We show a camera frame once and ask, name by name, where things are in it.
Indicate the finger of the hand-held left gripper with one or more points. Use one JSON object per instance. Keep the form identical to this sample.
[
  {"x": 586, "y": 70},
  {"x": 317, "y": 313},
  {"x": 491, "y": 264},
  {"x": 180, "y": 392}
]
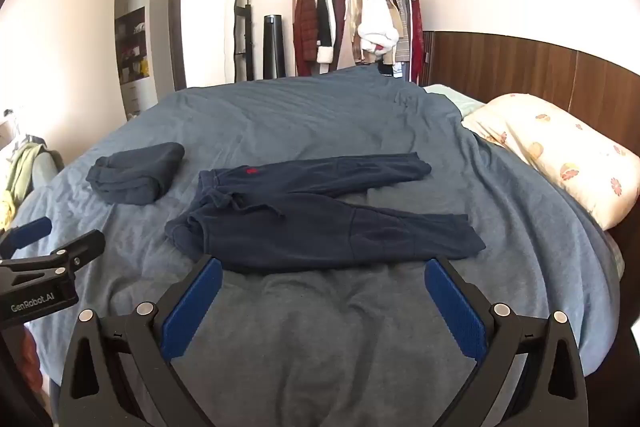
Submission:
[
  {"x": 27, "y": 232},
  {"x": 82, "y": 247}
]

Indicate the folded navy blue pants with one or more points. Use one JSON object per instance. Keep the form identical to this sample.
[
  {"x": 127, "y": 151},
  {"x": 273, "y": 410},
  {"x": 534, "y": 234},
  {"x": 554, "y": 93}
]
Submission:
[{"x": 135, "y": 172}]

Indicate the green garment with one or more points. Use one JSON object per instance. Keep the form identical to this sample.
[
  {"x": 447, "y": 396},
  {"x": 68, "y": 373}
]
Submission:
[{"x": 25, "y": 167}]

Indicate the tall standing mirror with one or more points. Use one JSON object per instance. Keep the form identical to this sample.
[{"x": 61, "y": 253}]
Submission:
[{"x": 231, "y": 32}]

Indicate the blue bed blanket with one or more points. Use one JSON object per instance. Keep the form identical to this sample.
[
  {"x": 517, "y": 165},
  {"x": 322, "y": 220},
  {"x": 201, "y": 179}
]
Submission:
[{"x": 350, "y": 117}]

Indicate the brown wooden headboard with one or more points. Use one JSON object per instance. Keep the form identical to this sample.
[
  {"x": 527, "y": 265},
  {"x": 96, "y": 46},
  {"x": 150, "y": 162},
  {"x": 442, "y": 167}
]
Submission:
[{"x": 525, "y": 67}]

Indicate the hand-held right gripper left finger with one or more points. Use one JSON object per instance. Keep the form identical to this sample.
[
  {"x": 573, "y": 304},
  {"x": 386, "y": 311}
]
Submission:
[{"x": 192, "y": 307}]

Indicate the navy blue pants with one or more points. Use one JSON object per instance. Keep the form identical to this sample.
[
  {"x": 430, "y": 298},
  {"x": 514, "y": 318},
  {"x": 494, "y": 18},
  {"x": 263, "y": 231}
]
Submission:
[
  {"x": 310, "y": 232},
  {"x": 135, "y": 172}
]

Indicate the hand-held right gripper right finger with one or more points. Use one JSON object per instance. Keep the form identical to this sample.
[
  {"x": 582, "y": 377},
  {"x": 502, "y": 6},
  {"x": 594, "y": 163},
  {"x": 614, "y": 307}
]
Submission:
[{"x": 452, "y": 307}]

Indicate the brown door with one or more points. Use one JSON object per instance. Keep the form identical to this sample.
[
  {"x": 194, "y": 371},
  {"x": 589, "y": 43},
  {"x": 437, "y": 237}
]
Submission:
[{"x": 176, "y": 37}]

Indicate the arched wall shelf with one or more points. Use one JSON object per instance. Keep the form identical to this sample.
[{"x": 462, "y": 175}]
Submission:
[{"x": 131, "y": 37}]

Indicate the floral cream pillow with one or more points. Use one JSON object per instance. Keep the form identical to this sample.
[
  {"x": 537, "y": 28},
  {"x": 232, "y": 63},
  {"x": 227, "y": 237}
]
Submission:
[{"x": 560, "y": 152}]

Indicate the black tower appliance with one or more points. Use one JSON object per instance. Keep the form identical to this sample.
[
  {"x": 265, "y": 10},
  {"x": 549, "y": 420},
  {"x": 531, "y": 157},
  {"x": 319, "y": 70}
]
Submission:
[{"x": 274, "y": 47}]

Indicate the black ladder rack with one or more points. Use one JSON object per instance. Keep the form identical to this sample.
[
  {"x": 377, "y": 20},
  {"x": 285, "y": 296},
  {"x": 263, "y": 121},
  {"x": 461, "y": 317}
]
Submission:
[{"x": 245, "y": 14}]

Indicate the light green sheet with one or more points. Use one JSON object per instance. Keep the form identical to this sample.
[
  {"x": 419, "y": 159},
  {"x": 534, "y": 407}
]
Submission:
[{"x": 450, "y": 99}]

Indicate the row of hanging clothes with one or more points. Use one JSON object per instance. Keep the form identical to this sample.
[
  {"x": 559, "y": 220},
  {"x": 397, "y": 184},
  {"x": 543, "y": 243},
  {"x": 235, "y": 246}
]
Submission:
[{"x": 310, "y": 22}]

